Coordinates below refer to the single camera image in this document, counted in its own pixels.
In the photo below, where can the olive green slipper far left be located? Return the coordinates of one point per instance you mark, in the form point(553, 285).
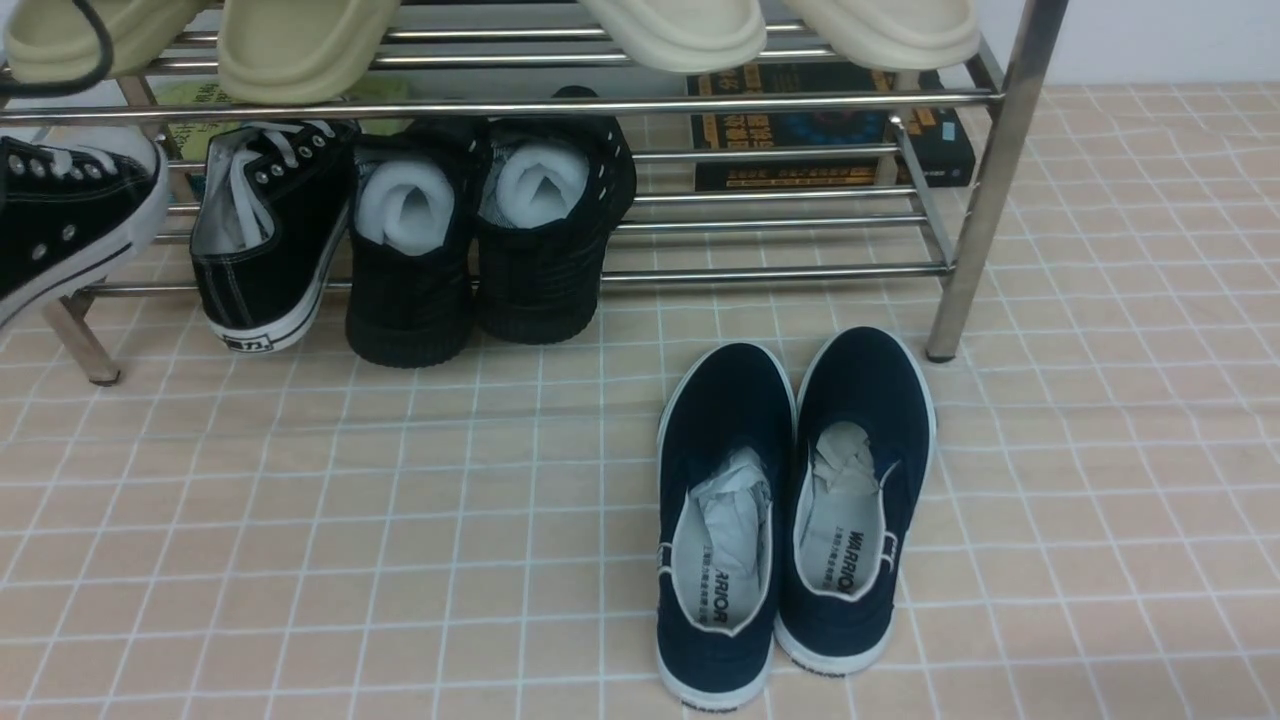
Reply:
point(81, 42)

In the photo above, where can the green book behind rack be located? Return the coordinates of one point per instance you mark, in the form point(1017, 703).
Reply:
point(187, 141)

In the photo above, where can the cream slipper far right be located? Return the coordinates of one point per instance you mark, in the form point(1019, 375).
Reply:
point(895, 35)

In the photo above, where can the navy slip-on shoe right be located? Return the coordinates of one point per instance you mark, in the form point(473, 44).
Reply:
point(865, 433)

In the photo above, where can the cream slipper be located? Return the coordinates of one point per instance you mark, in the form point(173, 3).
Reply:
point(895, 35)
point(683, 37)

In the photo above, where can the black ribbed shoe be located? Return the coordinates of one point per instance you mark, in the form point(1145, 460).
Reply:
point(556, 190)
point(413, 220)

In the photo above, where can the navy slip-on shoe left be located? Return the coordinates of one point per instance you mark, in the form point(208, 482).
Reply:
point(724, 447)

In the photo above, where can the black ribbed shoe right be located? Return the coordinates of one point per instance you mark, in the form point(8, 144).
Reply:
point(556, 190)

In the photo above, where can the olive green slipper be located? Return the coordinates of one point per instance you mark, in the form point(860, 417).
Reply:
point(298, 52)
point(81, 42)

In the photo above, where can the black canvas sneaker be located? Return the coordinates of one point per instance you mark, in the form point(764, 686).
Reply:
point(276, 203)
point(73, 212)

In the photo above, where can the black ribbed shoe left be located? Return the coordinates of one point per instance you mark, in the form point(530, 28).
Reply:
point(413, 220)

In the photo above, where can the steel shoe rack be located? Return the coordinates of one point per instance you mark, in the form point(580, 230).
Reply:
point(1009, 92)

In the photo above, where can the navy slip-on shoe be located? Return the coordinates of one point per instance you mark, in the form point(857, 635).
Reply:
point(724, 447)
point(865, 433)

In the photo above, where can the black book with orange text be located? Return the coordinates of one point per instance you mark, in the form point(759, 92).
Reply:
point(941, 143)

